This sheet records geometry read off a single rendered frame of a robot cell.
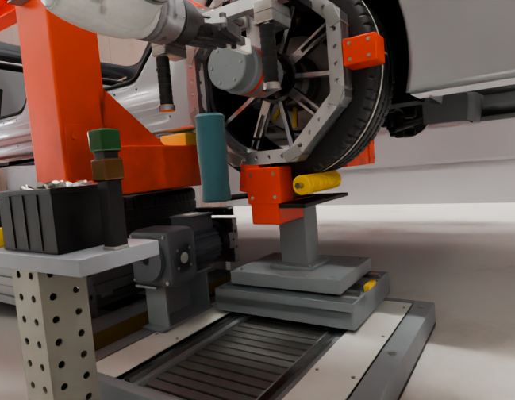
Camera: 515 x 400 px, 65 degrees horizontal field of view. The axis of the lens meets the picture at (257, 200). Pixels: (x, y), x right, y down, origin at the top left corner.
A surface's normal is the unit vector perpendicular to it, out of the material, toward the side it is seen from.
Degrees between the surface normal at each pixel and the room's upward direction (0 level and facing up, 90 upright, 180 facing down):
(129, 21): 162
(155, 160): 90
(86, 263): 90
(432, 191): 90
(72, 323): 90
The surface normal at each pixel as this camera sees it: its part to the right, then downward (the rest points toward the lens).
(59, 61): 0.84, -0.03
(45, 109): -0.54, 0.11
